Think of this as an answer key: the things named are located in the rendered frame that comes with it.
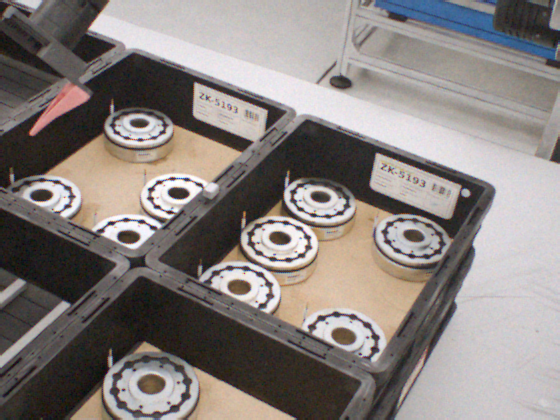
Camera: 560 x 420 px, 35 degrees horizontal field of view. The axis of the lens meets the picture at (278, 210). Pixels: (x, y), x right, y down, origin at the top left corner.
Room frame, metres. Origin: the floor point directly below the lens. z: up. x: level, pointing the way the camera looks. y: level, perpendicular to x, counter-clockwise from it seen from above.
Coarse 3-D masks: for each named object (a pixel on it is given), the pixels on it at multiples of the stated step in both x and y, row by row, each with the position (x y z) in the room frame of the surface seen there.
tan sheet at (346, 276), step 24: (264, 216) 0.96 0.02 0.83; (360, 216) 0.99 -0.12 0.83; (384, 216) 1.00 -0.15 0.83; (336, 240) 0.93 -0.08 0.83; (360, 240) 0.94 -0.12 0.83; (336, 264) 0.88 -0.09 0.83; (360, 264) 0.89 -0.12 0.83; (288, 288) 0.82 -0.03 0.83; (312, 288) 0.83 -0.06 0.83; (336, 288) 0.84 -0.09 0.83; (360, 288) 0.84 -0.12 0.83; (384, 288) 0.85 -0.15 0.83; (408, 288) 0.85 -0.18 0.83; (288, 312) 0.78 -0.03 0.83; (312, 312) 0.79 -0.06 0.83; (360, 312) 0.80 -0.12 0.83; (384, 312) 0.80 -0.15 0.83
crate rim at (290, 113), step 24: (96, 72) 1.12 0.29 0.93; (192, 72) 1.15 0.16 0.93; (240, 96) 1.12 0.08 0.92; (24, 120) 0.97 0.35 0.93; (288, 120) 1.06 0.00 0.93; (264, 144) 0.99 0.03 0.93; (0, 192) 0.81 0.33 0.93; (48, 216) 0.78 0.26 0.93; (96, 240) 0.75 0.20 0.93; (144, 264) 0.74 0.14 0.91
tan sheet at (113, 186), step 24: (96, 144) 1.08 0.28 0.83; (192, 144) 1.11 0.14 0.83; (216, 144) 1.12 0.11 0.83; (72, 168) 1.01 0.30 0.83; (96, 168) 1.02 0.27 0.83; (120, 168) 1.03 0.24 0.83; (168, 168) 1.04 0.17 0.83; (192, 168) 1.05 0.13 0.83; (216, 168) 1.06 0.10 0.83; (96, 192) 0.96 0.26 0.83; (120, 192) 0.97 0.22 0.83
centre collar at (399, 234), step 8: (408, 224) 0.94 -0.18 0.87; (400, 232) 0.92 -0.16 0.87; (416, 232) 0.93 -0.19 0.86; (424, 232) 0.93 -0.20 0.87; (400, 240) 0.91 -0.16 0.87; (408, 240) 0.91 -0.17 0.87; (424, 240) 0.91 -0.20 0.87; (408, 248) 0.90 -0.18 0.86; (416, 248) 0.90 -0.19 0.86; (424, 248) 0.90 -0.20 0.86
